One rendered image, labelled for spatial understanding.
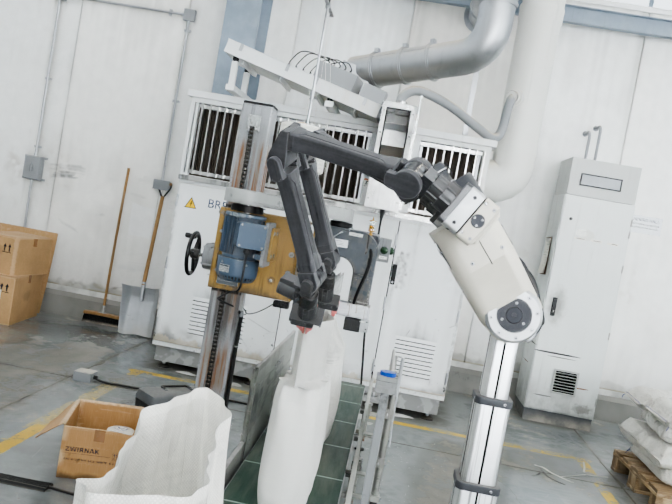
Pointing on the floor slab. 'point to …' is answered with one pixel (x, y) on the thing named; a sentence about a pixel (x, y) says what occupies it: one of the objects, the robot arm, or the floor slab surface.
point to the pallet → (641, 477)
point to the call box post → (374, 448)
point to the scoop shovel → (138, 313)
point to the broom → (108, 280)
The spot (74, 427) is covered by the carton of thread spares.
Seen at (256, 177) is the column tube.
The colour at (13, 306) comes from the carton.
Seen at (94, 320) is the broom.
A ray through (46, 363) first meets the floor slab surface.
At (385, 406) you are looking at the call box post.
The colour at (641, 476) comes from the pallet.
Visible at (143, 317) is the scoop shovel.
